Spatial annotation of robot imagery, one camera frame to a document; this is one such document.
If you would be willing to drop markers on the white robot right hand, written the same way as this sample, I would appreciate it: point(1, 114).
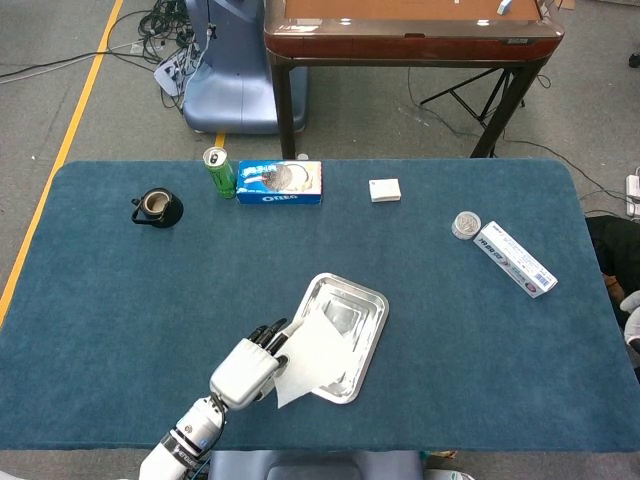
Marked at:
point(635, 325)

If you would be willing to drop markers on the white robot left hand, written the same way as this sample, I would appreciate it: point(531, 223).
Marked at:
point(242, 372)

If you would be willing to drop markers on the white paper sheet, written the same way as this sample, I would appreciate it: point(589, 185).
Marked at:
point(310, 360)

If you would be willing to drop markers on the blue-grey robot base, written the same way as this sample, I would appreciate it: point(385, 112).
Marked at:
point(235, 90)

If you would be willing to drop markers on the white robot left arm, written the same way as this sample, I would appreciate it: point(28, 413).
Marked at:
point(185, 440)

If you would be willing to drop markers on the silver metal tray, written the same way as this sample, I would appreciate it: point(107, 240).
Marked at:
point(365, 310)

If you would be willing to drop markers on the grey-blue robot torso base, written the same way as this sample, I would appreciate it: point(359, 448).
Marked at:
point(315, 467)

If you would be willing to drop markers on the white power strip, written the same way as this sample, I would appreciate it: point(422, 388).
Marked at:
point(633, 192)
point(167, 75)

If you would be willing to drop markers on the white toothpaste box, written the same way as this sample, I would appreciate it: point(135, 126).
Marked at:
point(515, 260)

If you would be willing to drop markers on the blue Oreo cookie box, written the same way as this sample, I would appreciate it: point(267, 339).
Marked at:
point(280, 197)

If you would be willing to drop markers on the blue table cloth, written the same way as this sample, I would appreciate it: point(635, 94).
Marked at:
point(450, 350)

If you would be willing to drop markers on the green drink can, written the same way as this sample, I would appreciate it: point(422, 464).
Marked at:
point(222, 177)

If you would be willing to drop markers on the round clear plastic jar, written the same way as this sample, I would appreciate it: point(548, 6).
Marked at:
point(465, 225)

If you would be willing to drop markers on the small white tissue pack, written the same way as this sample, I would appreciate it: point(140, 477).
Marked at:
point(385, 191)

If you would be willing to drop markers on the brown mahjong table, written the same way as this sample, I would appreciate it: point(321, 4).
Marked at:
point(400, 47)

